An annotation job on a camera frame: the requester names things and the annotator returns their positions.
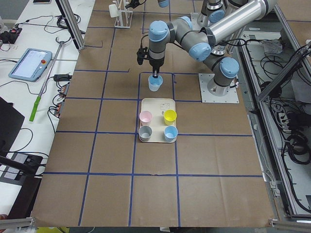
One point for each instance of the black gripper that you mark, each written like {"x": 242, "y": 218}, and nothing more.
{"x": 155, "y": 63}
{"x": 134, "y": 3}

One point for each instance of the light blue cup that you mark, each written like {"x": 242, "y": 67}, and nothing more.
{"x": 155, "y": 83}
{"x": 170, "y": 133}

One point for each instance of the pale green white cup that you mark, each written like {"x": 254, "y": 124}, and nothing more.
{"x": 113, "y": 11}

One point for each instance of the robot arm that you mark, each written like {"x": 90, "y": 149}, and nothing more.
{"x": 220, "y": 23}
{"x": 161, "y": 3}

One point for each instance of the yellow plastic cup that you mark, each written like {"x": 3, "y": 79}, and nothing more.
{"x": 170, "y": 117}

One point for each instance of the pink plastic cup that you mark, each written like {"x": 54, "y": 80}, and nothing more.
{"x": 145, "y": 118}

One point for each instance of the grey plastic cup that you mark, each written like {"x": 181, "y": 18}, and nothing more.
{"x": 145, "y": 133}

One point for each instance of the cream plastic tray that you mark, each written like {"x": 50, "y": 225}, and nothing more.
{"x": 157, "y": 106}

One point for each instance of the blue teach pendant tablet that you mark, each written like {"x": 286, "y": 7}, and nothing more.
{"x": 31, "y": 65}

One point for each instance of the reacher grabber tool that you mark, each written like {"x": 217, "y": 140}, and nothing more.
{"x": 38, "y": 98}

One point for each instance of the white wire cup rack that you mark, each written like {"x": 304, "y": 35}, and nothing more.
{"x": 123, "y": 21}

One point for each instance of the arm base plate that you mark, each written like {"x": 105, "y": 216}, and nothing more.
{"x": 198, "y": 21}
{"x": 213, "y": 93}

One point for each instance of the aluminium frame post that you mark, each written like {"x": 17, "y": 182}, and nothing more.
{"x": 71, "y": 23}

